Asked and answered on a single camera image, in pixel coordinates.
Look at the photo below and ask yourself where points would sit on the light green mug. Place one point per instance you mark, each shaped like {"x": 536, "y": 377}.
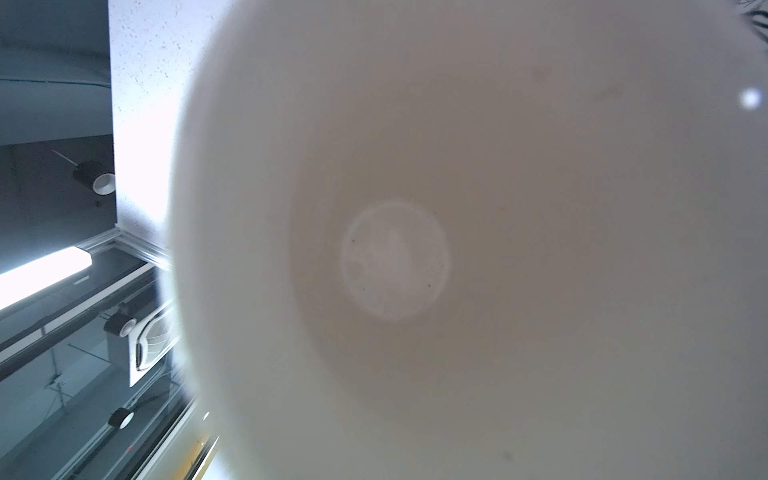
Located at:
{"x": 477, "y": 240}

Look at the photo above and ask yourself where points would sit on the ceiling air vent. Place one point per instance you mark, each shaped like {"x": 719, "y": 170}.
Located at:
{"x": 151, "y": 339}

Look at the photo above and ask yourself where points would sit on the ceiling light strip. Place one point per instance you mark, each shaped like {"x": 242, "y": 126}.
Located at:
{"x": 33, "y": 277}

